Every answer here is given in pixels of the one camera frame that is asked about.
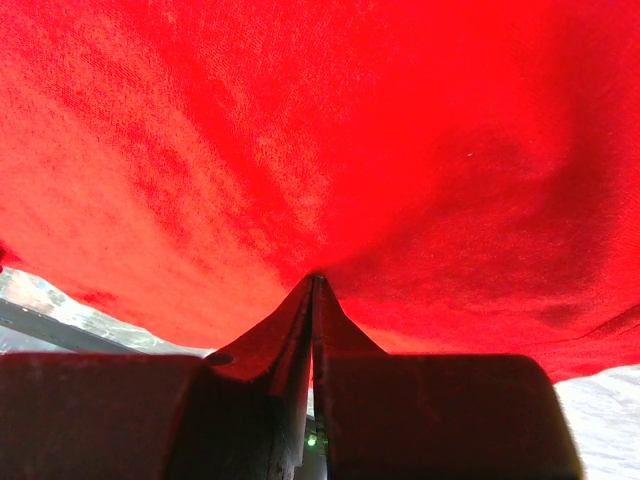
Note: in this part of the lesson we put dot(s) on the red t shirt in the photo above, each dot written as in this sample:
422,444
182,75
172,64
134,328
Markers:
464,173

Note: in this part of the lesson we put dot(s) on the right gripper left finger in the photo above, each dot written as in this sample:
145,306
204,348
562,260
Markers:
238,413

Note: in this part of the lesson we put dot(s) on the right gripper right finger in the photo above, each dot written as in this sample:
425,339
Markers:
434,416

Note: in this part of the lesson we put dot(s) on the aluminium frame rail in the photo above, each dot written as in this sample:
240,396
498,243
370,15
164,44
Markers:
45,328

